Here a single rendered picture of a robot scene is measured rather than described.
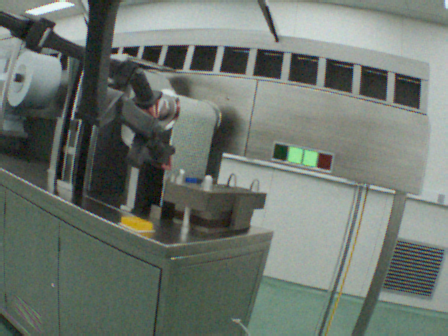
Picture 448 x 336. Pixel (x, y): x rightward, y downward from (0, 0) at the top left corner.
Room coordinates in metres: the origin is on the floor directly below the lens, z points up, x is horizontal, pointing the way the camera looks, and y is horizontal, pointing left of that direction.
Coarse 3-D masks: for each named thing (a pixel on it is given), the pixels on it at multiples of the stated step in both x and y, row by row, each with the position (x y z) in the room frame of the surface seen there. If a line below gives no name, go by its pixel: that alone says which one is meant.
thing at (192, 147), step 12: (180, 132) 1.61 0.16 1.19; (192, 132) 1.67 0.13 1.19; (180, 144) 1.63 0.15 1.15; (192, 144) 1.69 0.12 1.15; (204, 144) 1.75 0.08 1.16; (180, 156) 1.64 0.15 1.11; (192, 156) 1.70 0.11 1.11; (204, 156) 1.76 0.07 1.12; (180, 168) 1.65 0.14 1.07; (192, 168) 1.71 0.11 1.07; (204, 168) 1.77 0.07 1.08
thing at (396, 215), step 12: (396, 192) 1.64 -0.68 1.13; (396, 204) 1.63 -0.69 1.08; (396, 216) 1.63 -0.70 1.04; (396, 228) 1.62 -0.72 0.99; (384, 240) 1.64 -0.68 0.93; (396, 240) 1.64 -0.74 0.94; (384, 252) 1.63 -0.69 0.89; (384, 264) 1.62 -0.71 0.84; (384, 276) 1.62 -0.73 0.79; (372, 288) 1.63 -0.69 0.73; (372, 300) 1.62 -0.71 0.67; (360, 312) 1.64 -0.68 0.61; (372, 312) 1.62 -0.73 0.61; (360, 324) 1.63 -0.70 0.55
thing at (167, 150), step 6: (156, 144) 1.47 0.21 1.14; (162, 144) 1.51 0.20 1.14; (168, 144) 1.53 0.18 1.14; (150, 150) 1.47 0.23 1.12; (156, 150) 1.48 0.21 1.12; (162, 150) 1.50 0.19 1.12; (168, 150) 1.51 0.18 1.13; (174, 150) 1.52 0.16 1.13; (150, 156) 1.51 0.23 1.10; (156, 156) 1.50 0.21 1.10; (162, 156) 1.51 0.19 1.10; (168, 156) 1.50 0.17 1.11; (162, 162) 1.49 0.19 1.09; (168, 162) 1.50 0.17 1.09
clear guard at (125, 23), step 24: (144, 0) 1.97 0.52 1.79; (168, 0) 1.91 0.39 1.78; (192, 0) 1.86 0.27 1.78; (216, 0) 1.80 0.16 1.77; (240, 0) 1.74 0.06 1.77; (120, 24) 2.21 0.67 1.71; (144, 24) 2.14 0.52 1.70; (168, 24) 2.07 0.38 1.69; (192, 24) 2.00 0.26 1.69; (216, 24) 1.94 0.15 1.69; (240, 24) 1.87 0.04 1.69; (264, 24) 1.81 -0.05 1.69
